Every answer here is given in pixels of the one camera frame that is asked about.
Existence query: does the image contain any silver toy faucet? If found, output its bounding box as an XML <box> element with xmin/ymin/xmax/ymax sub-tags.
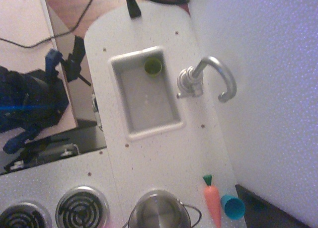
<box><xmin>176</xmin><ymin>56</ymin><xmax>237</xmax><ymax>103</ymax></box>

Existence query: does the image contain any white toy sink basin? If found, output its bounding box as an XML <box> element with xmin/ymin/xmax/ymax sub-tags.
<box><xmin>108</xmin><ymin>46</ymin><xmax>185</xmax><ymax>141</ymax></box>

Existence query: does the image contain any green plastic cup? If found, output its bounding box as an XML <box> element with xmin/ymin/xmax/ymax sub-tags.
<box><xmin>144</xmin><ymin>58</ymin><xmax>162</xmax><ymax>77</ymax></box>

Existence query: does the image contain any white toy kitchen counter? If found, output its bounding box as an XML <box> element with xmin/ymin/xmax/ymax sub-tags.
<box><xmin>0</xmin><ymin>2</ymin><xmax>236</xmax><ymax>228</ymax></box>

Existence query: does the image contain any silver metal pot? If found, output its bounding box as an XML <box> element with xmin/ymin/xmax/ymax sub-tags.
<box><xmin>123</xmin><ymin>189</ymin><xmax>202</xmax><ymax>228</ymax></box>

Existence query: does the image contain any orange toy carrot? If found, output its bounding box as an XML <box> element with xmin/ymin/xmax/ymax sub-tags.
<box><xmin>203</xmin><ymin>174</ymin><xmax>222</xmax><ymax>228</ymax></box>

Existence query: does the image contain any blue clamp upper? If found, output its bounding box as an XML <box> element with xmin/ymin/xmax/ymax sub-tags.
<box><xmin>45</xmin><ymin>49</ymin><xmax>63</xmax><ymax>83</ymax></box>

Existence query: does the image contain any blue clamp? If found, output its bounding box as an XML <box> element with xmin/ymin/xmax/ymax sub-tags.
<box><xmin>45</xmin><ymin>49</ymin><xmax>63</xmax><ymax>83</ymax></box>
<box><xmin>3</xmin><ymin>127</ymin><xmax>40</xmax><ymax>154</ymax></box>

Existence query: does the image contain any right stove burner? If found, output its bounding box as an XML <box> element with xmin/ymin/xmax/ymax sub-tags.
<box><xmin>55</xmin><ymin>186</ymin><xmax>110</xmax><ymax>228</ymax></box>

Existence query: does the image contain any stove burner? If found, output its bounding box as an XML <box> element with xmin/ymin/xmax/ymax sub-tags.
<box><xmin>55</xmin><ymin>186</ymin><xmax>110</xmax><ymax>228</ymax></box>
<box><xmin>0</xmin><ymin>200</ymin><xmax>53</xmax><ymax>228</ymax></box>

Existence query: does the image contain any teal plastic cup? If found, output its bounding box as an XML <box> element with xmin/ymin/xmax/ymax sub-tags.
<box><xmin>221</xmin><ymin>195</ymin><xmax>245</xmax><ymax>220</ymax></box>

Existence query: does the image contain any blue clamp lower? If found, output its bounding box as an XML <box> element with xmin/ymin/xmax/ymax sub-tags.
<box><xmin>3</xmin><ymin>127</ymin><xmax>40</xmax><ymax>154</ymax></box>

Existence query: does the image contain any left stove burner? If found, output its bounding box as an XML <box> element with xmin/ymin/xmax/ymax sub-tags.
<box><xmin>0</xmin><ymin>200</ymin><xmax>53</xmax><ymax>228</ymax></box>

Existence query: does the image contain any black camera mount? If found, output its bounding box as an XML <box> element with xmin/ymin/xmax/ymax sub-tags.
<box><xmin>0</xmin><ymin>67</ymin><xmax>69</xmax><ymax>133</ymax></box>

